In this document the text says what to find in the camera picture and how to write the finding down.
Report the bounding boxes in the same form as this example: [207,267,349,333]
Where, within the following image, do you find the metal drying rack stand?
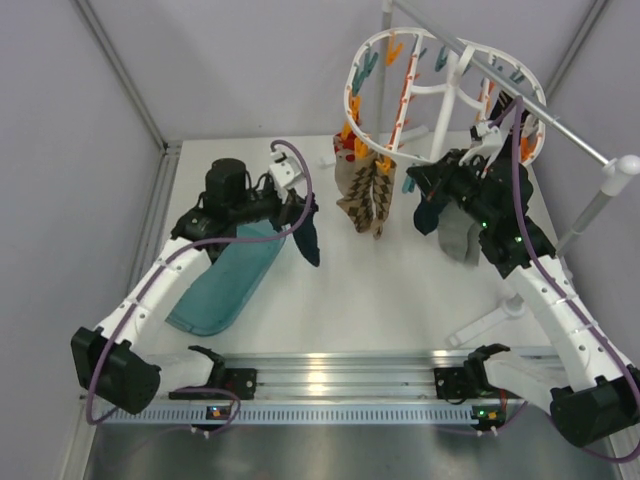
[322,1,639,358]

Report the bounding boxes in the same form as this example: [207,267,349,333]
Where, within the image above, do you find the brown checkered sock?
[335,158,396,240]

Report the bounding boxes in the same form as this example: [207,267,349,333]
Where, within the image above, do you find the white oval clip hanger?
[339,27,547,164]

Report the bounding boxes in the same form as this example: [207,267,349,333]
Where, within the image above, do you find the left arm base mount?
[169,368,257,400]

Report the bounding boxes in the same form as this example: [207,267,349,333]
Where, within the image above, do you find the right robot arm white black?
[407,150,639,447]

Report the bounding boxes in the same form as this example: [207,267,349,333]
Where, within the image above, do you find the purple cable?
[487,95,640,464]
[85,139,317,435]

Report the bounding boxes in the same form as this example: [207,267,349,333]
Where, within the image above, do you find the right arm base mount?
[433,367,490,404]

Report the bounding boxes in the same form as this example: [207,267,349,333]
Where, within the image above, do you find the grey striped sock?
[462,224,482,267]

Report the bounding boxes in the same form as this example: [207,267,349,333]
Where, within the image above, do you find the teal clothes peg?
[402,177,415,194]

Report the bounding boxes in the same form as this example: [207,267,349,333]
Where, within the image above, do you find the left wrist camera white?
[267,151,305,192]

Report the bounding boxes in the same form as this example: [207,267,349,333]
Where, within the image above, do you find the grey sock in basket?
[437,203,475,264]

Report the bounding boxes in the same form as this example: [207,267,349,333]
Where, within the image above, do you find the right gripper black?
[409,149,497,229]

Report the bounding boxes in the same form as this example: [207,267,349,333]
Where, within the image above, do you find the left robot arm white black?
[71,148,320,414]

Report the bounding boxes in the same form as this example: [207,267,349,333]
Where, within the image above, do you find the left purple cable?
[85,139,317,435]

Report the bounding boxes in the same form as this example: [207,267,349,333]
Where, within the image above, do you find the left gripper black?
[229,181,311,232]

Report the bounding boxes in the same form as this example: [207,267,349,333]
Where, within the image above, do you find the beige sock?
[333,133,369,195]

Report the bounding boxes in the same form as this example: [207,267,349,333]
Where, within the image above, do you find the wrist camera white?
[458,121,504,166]
[267,151,305,192]

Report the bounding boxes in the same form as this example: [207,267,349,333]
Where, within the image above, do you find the teal plastic basket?
[166,221,284,337]

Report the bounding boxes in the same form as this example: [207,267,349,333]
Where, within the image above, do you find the aluminium rail frame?
[79,144,624,426]

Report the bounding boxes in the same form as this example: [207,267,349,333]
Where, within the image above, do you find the navy blue sock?
[413,196,446,236]
[293,214,320,267]

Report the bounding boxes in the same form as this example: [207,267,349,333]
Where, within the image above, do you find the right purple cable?
[487,95,640,464]

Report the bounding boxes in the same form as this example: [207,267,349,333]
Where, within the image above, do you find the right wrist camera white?
[458,121,504,166]

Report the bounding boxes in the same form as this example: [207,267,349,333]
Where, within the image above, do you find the black striped sock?
[486,90,530,164]

